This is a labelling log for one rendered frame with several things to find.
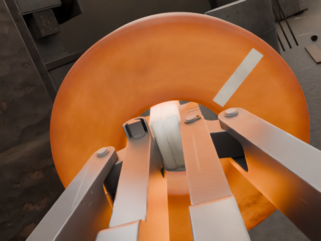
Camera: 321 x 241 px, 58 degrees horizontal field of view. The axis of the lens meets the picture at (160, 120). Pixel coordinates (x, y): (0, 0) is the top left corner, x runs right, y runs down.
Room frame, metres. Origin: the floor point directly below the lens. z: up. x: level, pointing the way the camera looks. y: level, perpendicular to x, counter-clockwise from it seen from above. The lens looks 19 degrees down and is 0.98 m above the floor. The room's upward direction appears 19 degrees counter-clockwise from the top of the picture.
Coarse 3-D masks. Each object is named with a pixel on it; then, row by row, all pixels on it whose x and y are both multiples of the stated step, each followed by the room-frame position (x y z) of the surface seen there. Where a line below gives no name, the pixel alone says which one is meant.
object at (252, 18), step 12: (240, 0) 2.73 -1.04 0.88; (252, 0) 2.40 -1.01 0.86; (264, 0) 2.44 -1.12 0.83; (216, 12) 2.51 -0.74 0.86; (228, 12) 2.44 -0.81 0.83; (240, 12) 2.41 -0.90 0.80; (252, 12) 2.40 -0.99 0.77; (264, 12) 2.42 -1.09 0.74; (240, 24) 2.41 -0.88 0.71; (252, 24) 2.40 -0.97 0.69; (264, 24) 2.41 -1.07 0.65; (264, 36) 2.41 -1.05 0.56; (276, 36) 2.50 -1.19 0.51; (276, 48) 2.46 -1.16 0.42
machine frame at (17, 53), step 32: (0, 0) 0.47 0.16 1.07; (0, 32) 0.46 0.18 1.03; (0, 64) 0.45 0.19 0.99; (32, 64) 0.47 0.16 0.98; (0, 96) 0.44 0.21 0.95; (32, 96) 0.46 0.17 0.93; (0, 128) 0.43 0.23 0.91; (32, 128) 0.45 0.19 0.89; (0, 160) 0.39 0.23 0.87; (32, 160) 0.39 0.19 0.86; (0, 192) 0.36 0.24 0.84; (32, 192) 0.38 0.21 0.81; (0, 224) 0.36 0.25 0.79; (32, 224) 0.37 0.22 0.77
